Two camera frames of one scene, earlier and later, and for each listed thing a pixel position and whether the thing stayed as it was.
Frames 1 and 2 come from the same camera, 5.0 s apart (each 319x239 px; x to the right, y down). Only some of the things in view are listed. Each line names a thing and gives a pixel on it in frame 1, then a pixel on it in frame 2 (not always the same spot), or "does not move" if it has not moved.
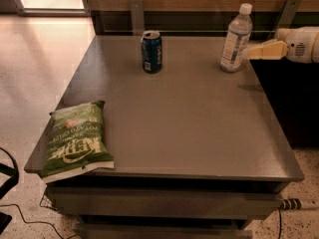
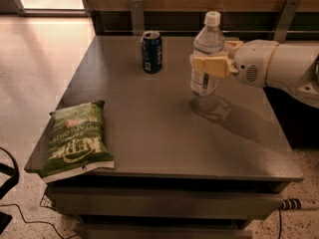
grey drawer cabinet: [197, 152] does not move
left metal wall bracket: [138, 18] does not move
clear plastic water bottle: [237, 40] → [208, 42]
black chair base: [10, 171] does not move
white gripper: [298, 46] → [253, 63]
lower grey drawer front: [162, 230] does not move
